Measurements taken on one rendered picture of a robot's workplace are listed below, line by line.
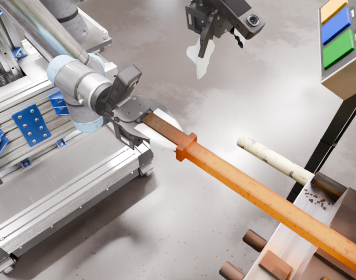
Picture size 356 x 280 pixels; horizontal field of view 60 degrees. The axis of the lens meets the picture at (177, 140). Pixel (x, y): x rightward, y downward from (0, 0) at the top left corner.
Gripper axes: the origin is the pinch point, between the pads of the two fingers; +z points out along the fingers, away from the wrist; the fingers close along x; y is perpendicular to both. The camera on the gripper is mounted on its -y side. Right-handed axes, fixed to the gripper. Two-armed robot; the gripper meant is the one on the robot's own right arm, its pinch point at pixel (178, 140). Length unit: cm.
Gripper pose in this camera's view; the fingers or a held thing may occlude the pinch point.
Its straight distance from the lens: 56.0
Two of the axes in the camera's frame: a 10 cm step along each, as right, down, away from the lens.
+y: -0.1, 6.2, 7.9
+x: -6.4, 6.0, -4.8
